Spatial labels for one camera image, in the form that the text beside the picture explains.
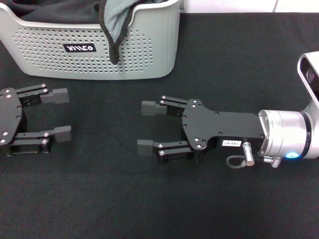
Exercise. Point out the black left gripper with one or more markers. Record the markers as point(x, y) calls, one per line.
point(10, 114)

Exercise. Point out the black cloth in basket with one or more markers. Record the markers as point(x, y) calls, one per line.
point(62, 12)

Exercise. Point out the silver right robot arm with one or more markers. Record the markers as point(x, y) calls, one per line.
point(286, 129)

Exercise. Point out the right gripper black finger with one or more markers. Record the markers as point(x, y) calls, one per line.
point(145, 147)

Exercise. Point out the grey perforated storage basket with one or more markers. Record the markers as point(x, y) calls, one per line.
point(149, 64)

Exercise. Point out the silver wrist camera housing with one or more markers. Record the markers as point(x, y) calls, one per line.
point(305, 74)

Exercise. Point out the yellow grey towel black trim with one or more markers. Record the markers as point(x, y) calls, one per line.
point(117, 27)

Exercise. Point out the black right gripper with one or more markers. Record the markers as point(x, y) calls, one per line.
point(224, 127)

